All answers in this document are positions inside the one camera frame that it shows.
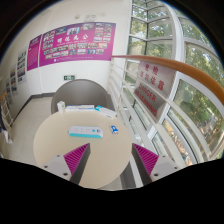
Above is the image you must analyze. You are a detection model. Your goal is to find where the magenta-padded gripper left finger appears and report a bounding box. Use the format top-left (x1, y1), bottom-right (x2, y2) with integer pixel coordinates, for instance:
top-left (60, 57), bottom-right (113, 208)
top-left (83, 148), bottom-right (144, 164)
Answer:
top-left (41, 143), bottom-right (92, 186)

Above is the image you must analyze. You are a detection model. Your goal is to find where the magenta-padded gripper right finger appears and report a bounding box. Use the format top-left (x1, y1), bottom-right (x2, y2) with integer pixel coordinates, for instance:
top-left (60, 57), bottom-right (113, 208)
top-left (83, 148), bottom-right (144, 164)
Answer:
top-left (131, 143), bottom-right (183, 186)

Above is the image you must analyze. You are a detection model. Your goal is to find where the white railing with wooden handrail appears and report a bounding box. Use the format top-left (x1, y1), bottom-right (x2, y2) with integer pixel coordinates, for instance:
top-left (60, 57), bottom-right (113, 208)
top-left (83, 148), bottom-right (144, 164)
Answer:
top-left (108, 54), bottom-right (224, 188)

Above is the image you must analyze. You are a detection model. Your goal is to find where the long flat white box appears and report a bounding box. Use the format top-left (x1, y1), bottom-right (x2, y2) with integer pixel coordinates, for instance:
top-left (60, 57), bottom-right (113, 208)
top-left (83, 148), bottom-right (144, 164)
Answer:
top-left (64, 104), bottom-right (96, 113)

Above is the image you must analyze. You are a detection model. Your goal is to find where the small white upright box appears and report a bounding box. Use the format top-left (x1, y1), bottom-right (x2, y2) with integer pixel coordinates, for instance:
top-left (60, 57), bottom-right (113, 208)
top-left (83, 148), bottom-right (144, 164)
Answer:
top-left (56, 100), bottom-right (67, 113)

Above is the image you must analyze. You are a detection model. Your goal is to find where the grey round-backed chair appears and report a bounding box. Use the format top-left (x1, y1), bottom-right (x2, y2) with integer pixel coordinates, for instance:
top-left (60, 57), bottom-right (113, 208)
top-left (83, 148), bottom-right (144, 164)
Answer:
top-left (50, 78), bottom-right (116, 115)

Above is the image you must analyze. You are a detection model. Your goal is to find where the green exit sign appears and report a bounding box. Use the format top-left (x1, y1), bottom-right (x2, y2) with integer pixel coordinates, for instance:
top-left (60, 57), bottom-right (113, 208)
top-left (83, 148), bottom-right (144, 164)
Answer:
top-left (63, 74), bottom-right (76, 82)

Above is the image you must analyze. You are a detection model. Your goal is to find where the metal sign with red characters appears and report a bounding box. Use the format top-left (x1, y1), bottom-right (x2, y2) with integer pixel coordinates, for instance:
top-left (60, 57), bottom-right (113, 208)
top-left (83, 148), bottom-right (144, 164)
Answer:
top-left (137, 60), bottom-right (176, 98)

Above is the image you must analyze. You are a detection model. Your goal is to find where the white metal rack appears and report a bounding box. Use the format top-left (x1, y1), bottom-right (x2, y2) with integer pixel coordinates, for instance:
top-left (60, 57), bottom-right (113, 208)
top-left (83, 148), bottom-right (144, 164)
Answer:
top-left (0, 91), bottom-right (14, 144)

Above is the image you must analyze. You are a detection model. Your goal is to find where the white photo wall poster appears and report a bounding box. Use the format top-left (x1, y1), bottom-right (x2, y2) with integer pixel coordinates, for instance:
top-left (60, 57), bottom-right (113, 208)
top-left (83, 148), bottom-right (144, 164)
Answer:
top-left (16, 48), bottom-right (28, 84)
top-left (9, 64), bottom-right (19, 96)

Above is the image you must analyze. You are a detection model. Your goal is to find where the narrow magenta wall poster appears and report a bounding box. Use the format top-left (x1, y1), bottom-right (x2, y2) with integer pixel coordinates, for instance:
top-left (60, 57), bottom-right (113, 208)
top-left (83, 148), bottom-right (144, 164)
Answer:
top-left (26, 34), bottom-right (43, 72)

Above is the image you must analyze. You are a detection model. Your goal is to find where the large magenta wall poster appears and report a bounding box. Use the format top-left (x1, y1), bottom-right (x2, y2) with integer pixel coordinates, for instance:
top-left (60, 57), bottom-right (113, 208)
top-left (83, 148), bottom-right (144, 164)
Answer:
top-left (38, 22), bottom-right (117, 68)

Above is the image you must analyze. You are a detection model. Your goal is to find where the white-framed window wall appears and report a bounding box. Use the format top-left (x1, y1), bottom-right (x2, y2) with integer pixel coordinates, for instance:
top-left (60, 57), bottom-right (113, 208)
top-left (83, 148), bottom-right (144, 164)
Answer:
top-left (125, 0), bottom-right (224, 168)

